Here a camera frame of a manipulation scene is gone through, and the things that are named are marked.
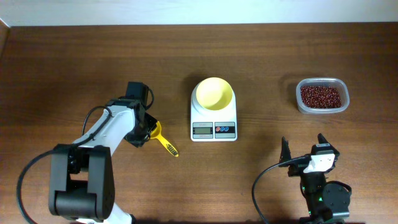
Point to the yellow plastic scoop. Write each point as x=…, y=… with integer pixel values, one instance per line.
x=157, y=134

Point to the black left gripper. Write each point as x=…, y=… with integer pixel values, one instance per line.
x=141, y=137

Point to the red beans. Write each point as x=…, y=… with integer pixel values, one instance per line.
x=320, y=97

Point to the white digital kitchen scale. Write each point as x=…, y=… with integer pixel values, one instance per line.
x=209, y=126

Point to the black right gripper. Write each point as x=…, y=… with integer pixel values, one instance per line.
x=298, y=168

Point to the yellow plastic bowl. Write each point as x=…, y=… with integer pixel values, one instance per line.
x=214, y=94

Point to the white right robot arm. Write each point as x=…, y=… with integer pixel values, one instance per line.
x=327, y=201

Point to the clear plastic container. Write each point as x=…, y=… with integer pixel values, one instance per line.
x=330, y=82

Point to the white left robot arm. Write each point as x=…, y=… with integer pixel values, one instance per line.
x=81, y=178

